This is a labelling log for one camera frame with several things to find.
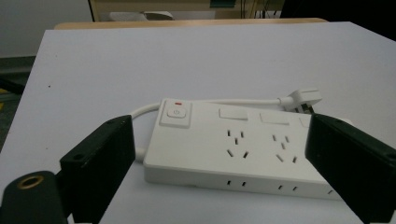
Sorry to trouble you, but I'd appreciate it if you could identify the white power strip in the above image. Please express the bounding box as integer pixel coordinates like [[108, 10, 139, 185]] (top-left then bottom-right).
[[142, 98, 353, 201]]

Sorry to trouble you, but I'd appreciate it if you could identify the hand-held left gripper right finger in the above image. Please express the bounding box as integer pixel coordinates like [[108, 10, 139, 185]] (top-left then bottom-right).
[[304, 113, 396, 224]]

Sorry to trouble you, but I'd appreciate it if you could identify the white power cable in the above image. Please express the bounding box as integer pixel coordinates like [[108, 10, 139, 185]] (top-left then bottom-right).
[[130, 97, 291, 162]]

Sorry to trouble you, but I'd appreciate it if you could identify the white power plug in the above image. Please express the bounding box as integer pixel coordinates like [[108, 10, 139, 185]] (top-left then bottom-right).
[[278, 88, 323, 115]]

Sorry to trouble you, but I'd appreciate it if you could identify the bundle of thin cables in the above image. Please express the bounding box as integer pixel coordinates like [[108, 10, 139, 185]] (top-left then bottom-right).
[[238, 0, 276, 19]]

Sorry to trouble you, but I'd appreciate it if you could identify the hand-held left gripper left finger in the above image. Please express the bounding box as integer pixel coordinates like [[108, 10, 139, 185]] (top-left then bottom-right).
[[59, 114, 136, 224]]

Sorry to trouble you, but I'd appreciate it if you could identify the wooden table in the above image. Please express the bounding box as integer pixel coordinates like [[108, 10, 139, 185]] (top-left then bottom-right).
[[53, 17, 329, 31]]

